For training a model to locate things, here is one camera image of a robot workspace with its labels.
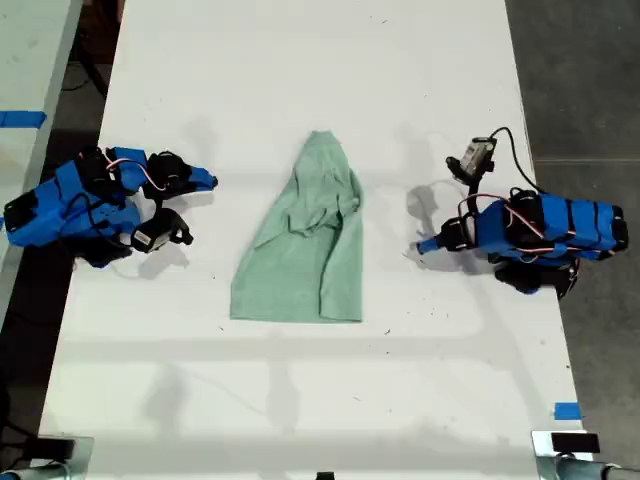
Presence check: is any pale green T-shirt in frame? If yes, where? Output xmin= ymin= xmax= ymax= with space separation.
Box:
xmin=229 ymin=129 xmax=365 ymax=325

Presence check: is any long blue tape strip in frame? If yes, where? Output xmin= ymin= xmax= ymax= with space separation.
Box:
xmin=0 ymin=110 xmax=48 ymax=129

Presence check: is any white side table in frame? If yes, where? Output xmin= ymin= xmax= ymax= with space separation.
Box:
xmin=0 ymin=0 xmax=85 ymax=306

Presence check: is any short blue tape strip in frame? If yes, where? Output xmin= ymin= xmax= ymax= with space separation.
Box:
xmin=553 ymin=401 xmax=583 ymax=422

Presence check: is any small black box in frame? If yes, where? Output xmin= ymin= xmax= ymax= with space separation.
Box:
xmin=38 ymin=436 xmax=77 ymax=462
xmin=550 ymin=432 xmax=602 ymax=456

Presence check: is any red and white wire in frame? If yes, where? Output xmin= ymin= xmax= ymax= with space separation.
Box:
xmin=503 ymin=198 xmax=557 ymax=252
xmin=106 ymin=158 xmax=170 ymax=192

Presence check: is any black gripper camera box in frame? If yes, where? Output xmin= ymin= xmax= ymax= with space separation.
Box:
xmin=131 ymin=208 xmax=194 ymax=254
xmin=445 ymin=136 xmax=500 ymax=180

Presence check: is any black camera cable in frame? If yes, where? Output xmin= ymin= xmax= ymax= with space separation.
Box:
xmin=488 ymin=126 xmax=542 ymax=195

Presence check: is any metal table clamp bracket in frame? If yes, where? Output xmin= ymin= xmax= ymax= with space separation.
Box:
xmin=28 ymin=434 xmax=96 ymax=472
xmin=530 ymin=429 xmax=609 ymax=480

